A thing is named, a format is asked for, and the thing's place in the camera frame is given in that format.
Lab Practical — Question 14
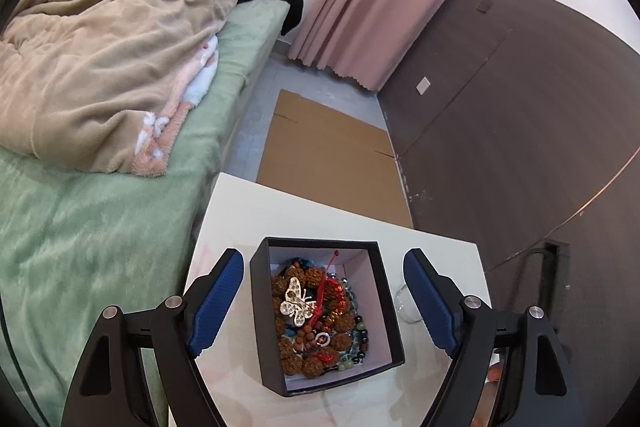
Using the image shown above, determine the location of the green bed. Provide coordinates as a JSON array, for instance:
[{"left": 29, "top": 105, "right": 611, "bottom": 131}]
[{"left": 1, "top": 0, "right": 288, "bottom": 426}]

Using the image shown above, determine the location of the butterfly dark bead bracelet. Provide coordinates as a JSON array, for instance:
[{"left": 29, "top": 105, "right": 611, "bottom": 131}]
[{"left": 276, "top": 275, "right": 371, "bottom": 371}]

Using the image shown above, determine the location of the person's right hand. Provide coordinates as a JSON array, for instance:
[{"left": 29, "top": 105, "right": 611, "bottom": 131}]
[{"left": 471, "top": 362, "right": 503, "bottom": 427}]

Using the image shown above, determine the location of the flattened cardboard on floor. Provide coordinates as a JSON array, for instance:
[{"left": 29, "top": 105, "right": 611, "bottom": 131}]
[{"left": 257, "top": 90, "right": 413, "bottom": 229}]

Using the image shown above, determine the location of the white wall switch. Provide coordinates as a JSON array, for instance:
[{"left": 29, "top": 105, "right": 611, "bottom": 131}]
[{"left": 416, "top": 77, "right": 431, "bottom": 95}]

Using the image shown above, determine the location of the beige blanket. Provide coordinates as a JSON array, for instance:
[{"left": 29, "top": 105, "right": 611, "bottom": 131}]
[{"left": 1, "top": 0, "right": 238, "bottom": 174}]

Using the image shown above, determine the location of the brown wooden bead bracelet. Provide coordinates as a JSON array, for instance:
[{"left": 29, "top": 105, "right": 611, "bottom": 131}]
[{"left": 269, "top": 261, "right": 357, "bottom": 381}]

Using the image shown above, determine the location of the pink white plush cloth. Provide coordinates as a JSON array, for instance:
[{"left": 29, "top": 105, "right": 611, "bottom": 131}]
[{"left": 132, "top": 35, "right": 219, "bottom": 176}]

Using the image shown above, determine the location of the white low table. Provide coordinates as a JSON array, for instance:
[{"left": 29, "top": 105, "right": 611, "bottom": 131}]
[{"left": 189, "top": 174, "right": 489, "bottom": 426}]

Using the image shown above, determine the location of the thin silver bangle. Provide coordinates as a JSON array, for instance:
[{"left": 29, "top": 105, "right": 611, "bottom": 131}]
[{"left": 395, "top": 284, "right": 422, "bottom": 324}]

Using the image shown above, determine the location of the black jewelry box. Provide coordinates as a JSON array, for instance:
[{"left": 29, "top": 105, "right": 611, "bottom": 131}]
[{"left": 250, "top": 237, "right": 405, "bottom": 397}]

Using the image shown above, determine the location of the red string bracelet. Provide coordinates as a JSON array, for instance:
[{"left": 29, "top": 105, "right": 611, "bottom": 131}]
[{"left": 307, "top": 249, "right": 350, "bottom": 333}]

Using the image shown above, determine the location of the dark wooden wardrobe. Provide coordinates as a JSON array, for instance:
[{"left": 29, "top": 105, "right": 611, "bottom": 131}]
[{"left": 380, "top": 0, "right": 639, "bottom": 426}]

